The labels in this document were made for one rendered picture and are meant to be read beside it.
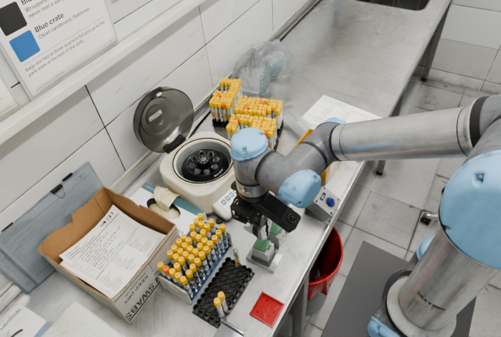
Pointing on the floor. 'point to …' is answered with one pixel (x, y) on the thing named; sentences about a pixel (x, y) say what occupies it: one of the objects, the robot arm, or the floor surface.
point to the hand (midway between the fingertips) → (265, 236)
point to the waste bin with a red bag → (335, 252)
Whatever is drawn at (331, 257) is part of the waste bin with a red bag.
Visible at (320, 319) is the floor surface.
